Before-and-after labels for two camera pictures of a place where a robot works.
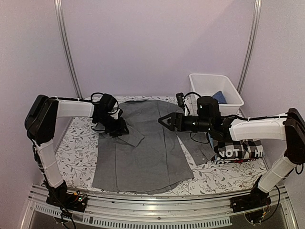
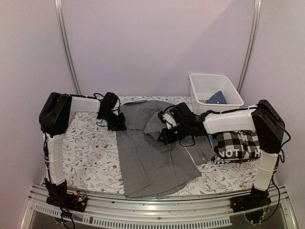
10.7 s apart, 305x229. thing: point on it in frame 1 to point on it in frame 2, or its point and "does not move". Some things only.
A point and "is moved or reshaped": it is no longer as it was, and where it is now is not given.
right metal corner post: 256,26 does not move
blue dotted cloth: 219,97 does not move
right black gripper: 173,121 to 164,132
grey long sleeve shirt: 152,157 is moved or reshaped
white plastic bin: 206,85 does not move
